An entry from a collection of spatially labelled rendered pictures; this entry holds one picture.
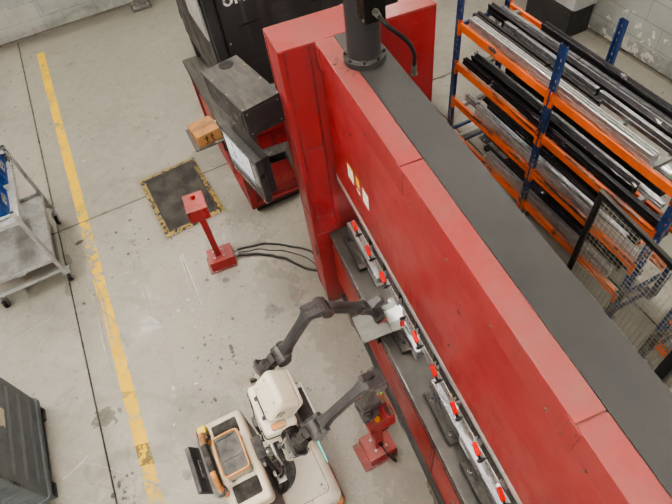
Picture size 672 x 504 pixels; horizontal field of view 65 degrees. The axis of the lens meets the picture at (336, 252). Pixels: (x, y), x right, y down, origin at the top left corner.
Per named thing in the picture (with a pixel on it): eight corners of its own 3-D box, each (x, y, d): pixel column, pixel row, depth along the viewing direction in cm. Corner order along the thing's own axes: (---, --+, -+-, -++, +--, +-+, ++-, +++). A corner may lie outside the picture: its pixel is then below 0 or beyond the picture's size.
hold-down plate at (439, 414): (423, 395, 292) (423, 393, 290) (432, 391, 293) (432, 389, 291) (449, 446, 275) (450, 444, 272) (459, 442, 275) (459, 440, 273)
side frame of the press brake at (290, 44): (318, 279, 451) (261, 28, 267) (409, 245, 463) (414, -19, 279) (329, 302, 436) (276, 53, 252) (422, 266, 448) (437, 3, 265)
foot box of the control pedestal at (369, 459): (352, 446, 366) (350, 440, 356) (383, 428, 371) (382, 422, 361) (366, 473, 354) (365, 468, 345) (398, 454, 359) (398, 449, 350)
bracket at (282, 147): (261, 157, 381) (259, 150, 375) (293, 146, 384) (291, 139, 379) (277, 194, 358) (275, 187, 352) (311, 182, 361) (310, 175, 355)
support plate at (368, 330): (351, 318, 312) (351, 317, 311) (392, 302, 316) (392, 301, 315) (363, 344, 302) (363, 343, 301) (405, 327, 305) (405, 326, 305)
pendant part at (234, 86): (235, 173, 379) (199, 70, 312) (264, 157, 386) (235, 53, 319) (272, 214, 352) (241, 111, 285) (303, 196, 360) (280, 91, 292)
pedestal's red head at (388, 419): (354, 406, 314) (352, 395, 300) (378, 393, 318) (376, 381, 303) (371, 436, 303) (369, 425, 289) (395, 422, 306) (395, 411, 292)
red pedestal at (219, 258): (206, 258, 477) (174, 195, 410) (232, 248, 480) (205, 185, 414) (211, 275, 465) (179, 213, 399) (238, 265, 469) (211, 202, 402)
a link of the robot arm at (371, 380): (362, 367, 237) (375, 385, 232) (377, 365, 248) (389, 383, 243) (299, 425, 251) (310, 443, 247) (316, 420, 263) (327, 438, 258)
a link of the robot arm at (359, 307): (309, 302, 260) (320, 319, 255) (316, 295, 258) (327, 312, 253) (358, 303, 294) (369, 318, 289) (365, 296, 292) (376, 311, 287)
